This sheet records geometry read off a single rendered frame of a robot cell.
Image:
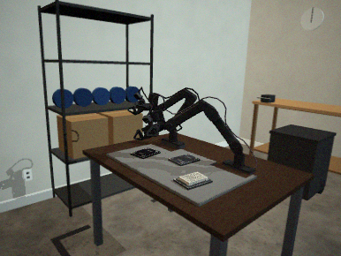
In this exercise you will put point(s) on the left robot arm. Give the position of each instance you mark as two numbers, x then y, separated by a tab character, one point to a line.
213	116

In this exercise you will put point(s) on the black rectangular frame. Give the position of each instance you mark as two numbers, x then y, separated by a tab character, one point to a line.
145	153

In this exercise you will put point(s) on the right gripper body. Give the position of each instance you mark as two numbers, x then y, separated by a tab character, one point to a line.
140	109

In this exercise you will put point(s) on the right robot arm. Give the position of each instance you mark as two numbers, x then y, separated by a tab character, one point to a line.
189	100

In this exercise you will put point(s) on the cream well plate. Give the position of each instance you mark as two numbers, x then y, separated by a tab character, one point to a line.
193	178

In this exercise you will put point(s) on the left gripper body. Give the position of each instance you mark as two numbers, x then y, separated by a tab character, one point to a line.
145	129

